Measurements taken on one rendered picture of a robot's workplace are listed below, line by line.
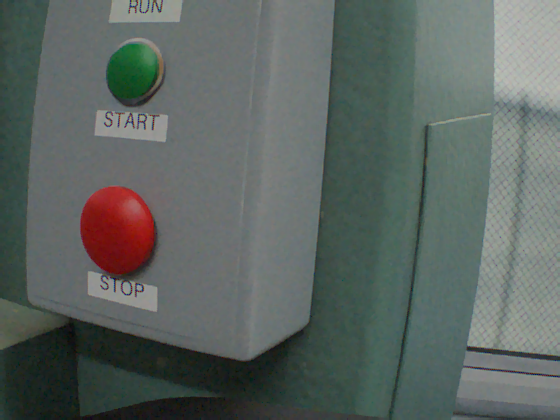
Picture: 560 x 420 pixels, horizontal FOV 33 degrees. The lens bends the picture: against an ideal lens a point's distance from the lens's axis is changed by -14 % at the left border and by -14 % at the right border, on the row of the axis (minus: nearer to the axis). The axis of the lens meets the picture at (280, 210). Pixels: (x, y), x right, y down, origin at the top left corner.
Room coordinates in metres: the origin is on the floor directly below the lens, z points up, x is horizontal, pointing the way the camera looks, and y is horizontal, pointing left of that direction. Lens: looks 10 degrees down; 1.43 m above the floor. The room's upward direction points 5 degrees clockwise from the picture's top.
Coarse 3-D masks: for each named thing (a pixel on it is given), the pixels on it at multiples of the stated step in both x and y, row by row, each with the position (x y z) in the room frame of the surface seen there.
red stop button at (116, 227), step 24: (96, 192) 0.35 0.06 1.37; (120, 192) 0.35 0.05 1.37; (96, 216) 0.35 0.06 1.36; (120, 216) 0.34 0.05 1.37; (144, 216) 0.34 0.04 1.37; (96, 240) 0.35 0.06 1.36; (120, 240) 0.34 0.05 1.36; (144, 240) 0.34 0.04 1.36; (96, 264) 0.35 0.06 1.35; (120, 264) 0.34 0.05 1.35
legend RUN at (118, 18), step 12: (120, 0) 0.36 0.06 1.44; (132, 0) 0.36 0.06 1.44; (144, 0) 0.36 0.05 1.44; (156, 0) 0.35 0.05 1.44; (168, 0) 0.35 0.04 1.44; (180, 0) 0.35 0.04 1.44; (120, 12) 0.36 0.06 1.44; (132, 12) 0.36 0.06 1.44; (144, 12) 0.36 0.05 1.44; (156, 12) 0.35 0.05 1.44; (168, 12) 0.35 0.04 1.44; (180, 12) 0.35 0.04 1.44
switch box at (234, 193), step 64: (64, 0) 0.37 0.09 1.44; (192, 0) 0.35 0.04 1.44; (256, 0) 0.34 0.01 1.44; (320, 0) 0.38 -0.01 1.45; (64, 64) 0.37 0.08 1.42; (192, 64) 0.35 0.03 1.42; (256, 64) 0.34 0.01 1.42; (320, 64) 0.38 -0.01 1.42; (64, 128) 0.37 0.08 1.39; (192, 128) 0.35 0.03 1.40; (256, 128) 0.34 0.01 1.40; (320, 128) 0.39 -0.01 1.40; (64, 192) 0.36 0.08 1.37; (192, 192) 0.35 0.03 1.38; (256, 192) 0.34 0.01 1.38; (320, 192) 0.39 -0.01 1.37; (64, 256) 0.36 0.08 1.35; (192, 256) 0.35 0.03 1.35; (256, 256) 0.34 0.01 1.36; (128, 320) 0.35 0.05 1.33; (192, 320) 0.34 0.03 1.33; (256, 320) 0.34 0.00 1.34
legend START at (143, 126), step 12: (96, 120) 0.36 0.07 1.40; (108, 120) 0.36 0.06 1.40; (120, 120) 0.36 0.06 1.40; (132, 120) 0.35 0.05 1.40; (144, 120) 0.35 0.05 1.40; (156, 120) 0.35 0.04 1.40; (96, 132) 0.36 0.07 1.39; (108, 132) 0.36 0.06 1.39; (120, 132) 0.36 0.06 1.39; (132, 132) 0.35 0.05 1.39; (144, 132) 0.35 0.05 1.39; (156, 132) 0.35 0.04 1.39
